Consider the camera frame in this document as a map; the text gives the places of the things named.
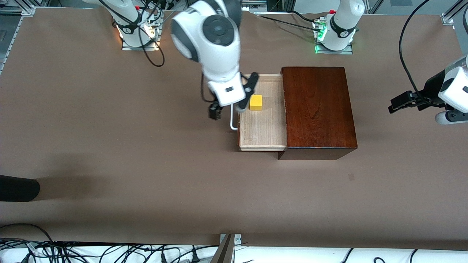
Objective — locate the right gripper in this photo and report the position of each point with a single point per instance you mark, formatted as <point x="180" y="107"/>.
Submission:
<point x="214" y="110"/>

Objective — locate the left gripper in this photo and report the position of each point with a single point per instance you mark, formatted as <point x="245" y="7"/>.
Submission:
<point x="432" y="87"/>

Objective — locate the yellow wooden block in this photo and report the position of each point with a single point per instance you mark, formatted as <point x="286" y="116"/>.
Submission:
<point x="256" y="103"/>

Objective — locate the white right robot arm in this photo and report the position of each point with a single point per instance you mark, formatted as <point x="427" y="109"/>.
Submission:
<point x="215" y="51"/>

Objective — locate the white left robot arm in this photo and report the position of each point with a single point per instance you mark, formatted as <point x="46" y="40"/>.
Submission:
<point x="342" y="22"/>

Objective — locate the brown paper table cover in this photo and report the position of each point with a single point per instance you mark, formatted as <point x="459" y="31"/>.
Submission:
<point x="146" y="164"/>

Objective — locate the dark brown wooden cabinet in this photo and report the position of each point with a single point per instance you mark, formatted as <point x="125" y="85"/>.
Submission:
<point x="318" y="106"/>

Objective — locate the silver device box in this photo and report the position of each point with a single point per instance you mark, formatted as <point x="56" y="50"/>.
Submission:
<point x="252" y="4"/>

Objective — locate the black power plug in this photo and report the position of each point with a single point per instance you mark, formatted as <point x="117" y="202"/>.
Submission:
<point x="195" y="258"/>
<point x="164" y="258"/>

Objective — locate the black cylinder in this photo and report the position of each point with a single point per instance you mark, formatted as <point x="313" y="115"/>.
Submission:
<point x="18" y="188"/>

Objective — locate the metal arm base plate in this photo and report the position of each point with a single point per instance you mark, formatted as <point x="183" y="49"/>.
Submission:
<point x="146" y="47"/>
<point x="347" y="52"/>

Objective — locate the aluminium frame rail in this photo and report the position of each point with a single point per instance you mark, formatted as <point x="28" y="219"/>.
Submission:
<point x="451" y="16"/>
<point x="12" y="38"/>

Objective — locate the aluminium profile post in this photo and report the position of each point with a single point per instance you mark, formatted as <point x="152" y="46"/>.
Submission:
<point x="225" y="252"/>

